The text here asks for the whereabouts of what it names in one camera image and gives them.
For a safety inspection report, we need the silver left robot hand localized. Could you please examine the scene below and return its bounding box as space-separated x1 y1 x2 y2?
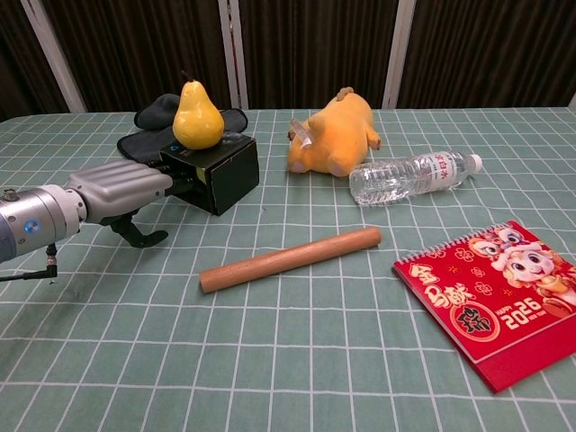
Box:
65 160 212 249

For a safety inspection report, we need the black cardboard box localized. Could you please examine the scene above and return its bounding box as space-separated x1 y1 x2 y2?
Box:
158 132 261 217

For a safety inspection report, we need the dark grey cloth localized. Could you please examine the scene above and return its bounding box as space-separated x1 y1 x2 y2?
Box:
116 93 250 167

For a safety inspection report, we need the yellow pear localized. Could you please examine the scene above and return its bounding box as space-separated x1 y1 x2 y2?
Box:
172 69 225 151

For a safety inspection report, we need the wooden rolling pin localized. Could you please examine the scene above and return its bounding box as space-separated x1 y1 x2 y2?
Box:
199 226 383 294

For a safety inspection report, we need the orange plush toy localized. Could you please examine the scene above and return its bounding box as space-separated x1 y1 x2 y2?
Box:
287 86 383 176

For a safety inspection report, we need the green checked tablecloth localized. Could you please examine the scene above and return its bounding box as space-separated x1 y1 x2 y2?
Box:
0 105 576 432

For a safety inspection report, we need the clear plastic water bottle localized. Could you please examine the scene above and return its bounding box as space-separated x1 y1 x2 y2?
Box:
348 149 484 206

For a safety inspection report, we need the red 2026 desk calendar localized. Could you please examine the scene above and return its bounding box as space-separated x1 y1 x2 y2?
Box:
391 220 576 395

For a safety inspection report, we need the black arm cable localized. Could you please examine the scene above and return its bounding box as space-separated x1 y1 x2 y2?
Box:
0 242 59 283

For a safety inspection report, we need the white curtain frame post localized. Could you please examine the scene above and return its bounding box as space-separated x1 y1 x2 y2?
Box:
217 0 249 111
381 0 417 110
20 0 89 114

